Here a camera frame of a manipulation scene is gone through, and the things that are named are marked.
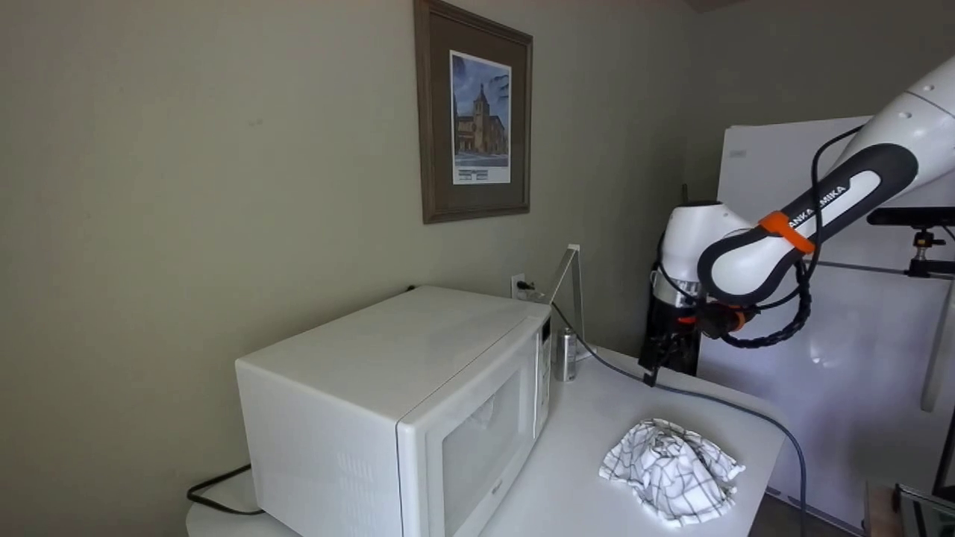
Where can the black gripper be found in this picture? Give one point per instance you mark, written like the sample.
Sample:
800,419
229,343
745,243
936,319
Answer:
669,339

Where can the white checkered towel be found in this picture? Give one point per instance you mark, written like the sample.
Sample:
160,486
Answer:
673,471

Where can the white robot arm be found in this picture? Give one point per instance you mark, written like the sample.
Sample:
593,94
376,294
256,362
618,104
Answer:
750,280

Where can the white microwave oven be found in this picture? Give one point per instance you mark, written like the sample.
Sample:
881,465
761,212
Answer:
405,419

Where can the silver drink can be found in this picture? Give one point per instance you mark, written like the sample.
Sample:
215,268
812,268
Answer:
567,355

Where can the framed church picture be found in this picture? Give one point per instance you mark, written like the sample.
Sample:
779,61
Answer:
472,113

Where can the black camera tripod mount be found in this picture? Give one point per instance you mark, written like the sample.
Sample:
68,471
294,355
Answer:
921,218

